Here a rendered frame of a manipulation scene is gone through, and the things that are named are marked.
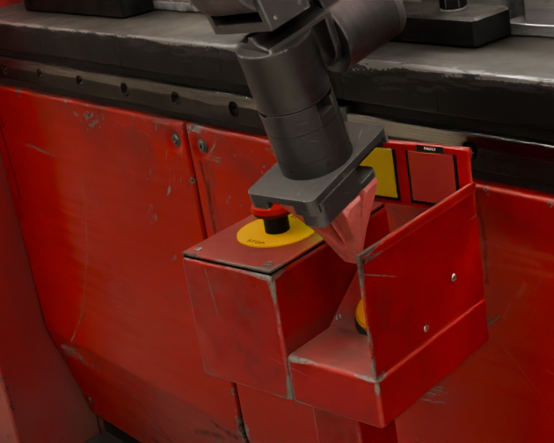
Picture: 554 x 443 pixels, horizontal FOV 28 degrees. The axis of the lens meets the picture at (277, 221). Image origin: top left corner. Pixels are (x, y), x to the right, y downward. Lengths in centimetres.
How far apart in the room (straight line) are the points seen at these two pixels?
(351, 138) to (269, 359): 20
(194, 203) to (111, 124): 20
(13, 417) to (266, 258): 124
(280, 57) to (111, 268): 99
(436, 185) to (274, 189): 18
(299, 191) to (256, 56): 10
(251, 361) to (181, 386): 74
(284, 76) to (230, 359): 29
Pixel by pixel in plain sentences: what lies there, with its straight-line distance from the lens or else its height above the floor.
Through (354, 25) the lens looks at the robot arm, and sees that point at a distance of 80.
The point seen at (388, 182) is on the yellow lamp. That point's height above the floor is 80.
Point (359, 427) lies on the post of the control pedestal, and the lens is 98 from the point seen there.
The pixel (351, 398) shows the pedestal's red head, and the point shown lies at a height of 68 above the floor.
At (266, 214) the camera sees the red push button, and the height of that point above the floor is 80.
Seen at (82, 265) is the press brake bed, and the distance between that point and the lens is 181.
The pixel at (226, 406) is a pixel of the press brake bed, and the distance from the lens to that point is 159.
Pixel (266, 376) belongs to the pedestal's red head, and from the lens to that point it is 94.
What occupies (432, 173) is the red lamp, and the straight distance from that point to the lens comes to 94.
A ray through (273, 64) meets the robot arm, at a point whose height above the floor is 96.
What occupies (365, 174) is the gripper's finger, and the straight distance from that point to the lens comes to 84.
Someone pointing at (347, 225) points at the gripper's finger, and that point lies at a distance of 83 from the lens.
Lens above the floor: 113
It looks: 21 degrees down
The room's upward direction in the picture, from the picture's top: 10 degrees counter-clockwise
